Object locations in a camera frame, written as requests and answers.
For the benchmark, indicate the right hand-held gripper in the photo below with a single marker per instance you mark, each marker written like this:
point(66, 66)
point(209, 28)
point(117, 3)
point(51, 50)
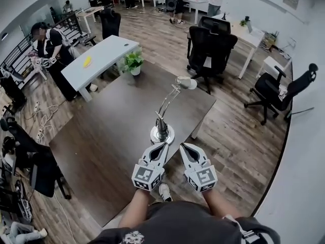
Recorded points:
point(203, 178)

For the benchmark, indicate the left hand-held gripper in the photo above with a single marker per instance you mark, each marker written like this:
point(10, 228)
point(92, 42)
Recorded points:
point(147, 175)

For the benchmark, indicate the silver table lamp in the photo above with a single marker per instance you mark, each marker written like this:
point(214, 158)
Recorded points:
point(162, 133)

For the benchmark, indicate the person's left forearm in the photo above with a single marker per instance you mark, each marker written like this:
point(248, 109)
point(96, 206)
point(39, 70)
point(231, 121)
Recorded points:
point(137, 207)

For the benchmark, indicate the person's right forearm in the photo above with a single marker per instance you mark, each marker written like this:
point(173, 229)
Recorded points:
point(218, 205)

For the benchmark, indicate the person's white shoe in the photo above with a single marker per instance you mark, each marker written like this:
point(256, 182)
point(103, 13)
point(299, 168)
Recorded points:
point(165, 192)

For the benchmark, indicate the person's black shirt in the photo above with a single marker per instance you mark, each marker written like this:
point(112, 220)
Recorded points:
point(182, 225)

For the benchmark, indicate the potted green plant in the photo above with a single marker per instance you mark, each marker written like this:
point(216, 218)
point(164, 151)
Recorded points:
point(133, 61)

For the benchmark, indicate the black mesh office chair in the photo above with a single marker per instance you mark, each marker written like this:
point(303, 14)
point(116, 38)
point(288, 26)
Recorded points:
point(209, 49)

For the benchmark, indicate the white curved desk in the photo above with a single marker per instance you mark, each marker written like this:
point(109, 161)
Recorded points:
point(106, 53)

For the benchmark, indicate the yellow object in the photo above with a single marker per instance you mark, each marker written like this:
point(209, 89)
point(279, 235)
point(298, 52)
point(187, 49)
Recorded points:
point(88, 62)

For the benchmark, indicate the black armrest office chair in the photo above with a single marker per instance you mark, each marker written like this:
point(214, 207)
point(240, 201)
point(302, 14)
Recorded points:
point(287, 90)

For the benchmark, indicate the white power strip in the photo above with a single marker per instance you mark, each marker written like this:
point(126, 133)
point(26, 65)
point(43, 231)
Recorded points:
point(40, 135)
point(37, 107)

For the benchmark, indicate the black swivel chair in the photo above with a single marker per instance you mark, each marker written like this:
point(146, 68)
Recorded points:
point(38, 161)

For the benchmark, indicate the small white side table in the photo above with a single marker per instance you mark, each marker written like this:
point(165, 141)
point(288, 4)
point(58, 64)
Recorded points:
point(275, 63)

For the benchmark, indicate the white long desk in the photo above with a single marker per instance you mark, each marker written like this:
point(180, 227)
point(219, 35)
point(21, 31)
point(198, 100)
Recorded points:
point(250, 35)

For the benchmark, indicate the black high-back chair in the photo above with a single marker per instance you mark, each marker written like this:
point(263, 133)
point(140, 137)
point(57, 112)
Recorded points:
point(110, 23)

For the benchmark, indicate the grey laptop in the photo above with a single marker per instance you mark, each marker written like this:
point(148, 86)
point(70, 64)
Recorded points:
point(254, 28)

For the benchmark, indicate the small green desk plant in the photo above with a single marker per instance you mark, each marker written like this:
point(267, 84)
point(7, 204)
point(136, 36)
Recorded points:
point(244, 22)

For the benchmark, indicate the white square table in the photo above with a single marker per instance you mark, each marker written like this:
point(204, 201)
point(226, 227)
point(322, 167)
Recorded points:
point(89, 13)

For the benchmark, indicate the black metal railing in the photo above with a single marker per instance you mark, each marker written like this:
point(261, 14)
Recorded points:
point(63, 22)

